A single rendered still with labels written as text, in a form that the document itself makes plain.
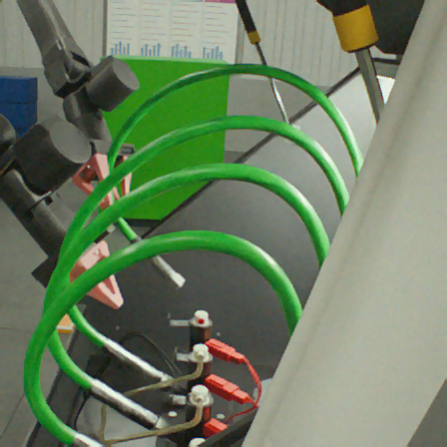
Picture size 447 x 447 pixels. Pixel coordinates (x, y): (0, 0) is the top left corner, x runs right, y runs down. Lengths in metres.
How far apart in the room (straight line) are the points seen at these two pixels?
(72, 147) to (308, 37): 6.57
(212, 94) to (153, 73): 0.46
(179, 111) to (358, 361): 3.76
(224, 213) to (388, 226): 0.76
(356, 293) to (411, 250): 0.04
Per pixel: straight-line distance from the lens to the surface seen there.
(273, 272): 0.38
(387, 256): 0.20
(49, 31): 0.97
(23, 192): 0.62
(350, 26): 0.27
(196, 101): 3.91
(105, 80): 0.79
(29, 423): 0.77
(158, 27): 7.16
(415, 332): 0.16
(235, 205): 0.95
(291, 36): 7.07
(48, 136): 0.57
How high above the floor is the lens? 1.45
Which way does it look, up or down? 20 degrees down
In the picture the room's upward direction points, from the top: 4 degrees clockwise
